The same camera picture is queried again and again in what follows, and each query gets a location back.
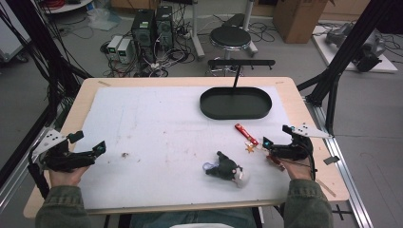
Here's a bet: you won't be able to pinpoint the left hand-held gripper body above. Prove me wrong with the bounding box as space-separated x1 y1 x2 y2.
29 127 98 174

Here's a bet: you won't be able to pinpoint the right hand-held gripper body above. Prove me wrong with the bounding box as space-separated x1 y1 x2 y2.
271 123 335 162

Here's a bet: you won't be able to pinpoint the brown red keychain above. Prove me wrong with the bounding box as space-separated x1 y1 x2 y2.
265 154 286 172

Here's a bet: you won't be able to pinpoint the red strap keychain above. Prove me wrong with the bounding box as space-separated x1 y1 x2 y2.
234 123 259 146

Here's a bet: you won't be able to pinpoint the person's right hand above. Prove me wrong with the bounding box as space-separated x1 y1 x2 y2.
282 158 314 182

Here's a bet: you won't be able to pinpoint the person's left hand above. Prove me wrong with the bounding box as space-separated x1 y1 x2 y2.
48 164 92 188

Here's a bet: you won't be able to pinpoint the wooden table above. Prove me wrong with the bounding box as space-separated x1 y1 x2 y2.
23 76 350 220

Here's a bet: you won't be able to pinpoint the dark tape piece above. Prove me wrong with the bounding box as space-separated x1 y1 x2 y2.
323 155 340 166

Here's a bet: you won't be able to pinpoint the thin wooden stick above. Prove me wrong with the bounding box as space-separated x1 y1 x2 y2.
316 178 337 199

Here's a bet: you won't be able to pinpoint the black hook stand with tray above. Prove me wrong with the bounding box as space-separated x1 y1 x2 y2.
199 59 277 121

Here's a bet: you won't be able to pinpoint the white foam mat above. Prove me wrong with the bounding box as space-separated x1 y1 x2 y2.
76 85 293 211

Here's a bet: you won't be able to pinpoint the white floor board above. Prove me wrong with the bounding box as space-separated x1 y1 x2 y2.
311 25 399 74

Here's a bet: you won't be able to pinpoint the white power supply unit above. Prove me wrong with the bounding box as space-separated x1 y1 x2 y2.
106 34 124 62
116 38 133 65

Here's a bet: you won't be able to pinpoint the person's legs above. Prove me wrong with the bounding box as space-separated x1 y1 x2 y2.
129 207 259 228

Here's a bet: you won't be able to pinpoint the white desk leg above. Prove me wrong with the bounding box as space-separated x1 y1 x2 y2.
242 0 259 57
189 0 206 61

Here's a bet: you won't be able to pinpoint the black round stool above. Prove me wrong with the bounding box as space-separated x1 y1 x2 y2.
209 26 253 61

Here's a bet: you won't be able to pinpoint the cardboard box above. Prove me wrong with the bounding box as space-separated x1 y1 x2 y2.
272 0 330 45

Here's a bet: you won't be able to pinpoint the grey black device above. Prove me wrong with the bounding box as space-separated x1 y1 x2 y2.
324 22 388 73

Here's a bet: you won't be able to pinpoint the clear plastic bag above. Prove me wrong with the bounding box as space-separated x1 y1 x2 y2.
86 7 123 32

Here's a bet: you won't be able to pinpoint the black computer tower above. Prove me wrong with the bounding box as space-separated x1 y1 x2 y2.
154 5 175 50
130 9 157 64

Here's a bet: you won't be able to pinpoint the aluminium rail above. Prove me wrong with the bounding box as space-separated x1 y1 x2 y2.
0 124 53 214
304 96 375 228

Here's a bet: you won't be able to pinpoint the dark green plush keychain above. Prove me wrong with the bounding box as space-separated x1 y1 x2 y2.
202 150 252 190

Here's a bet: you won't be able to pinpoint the black metal frame post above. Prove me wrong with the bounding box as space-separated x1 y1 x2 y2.
297 0 395 136
5 0 93 105

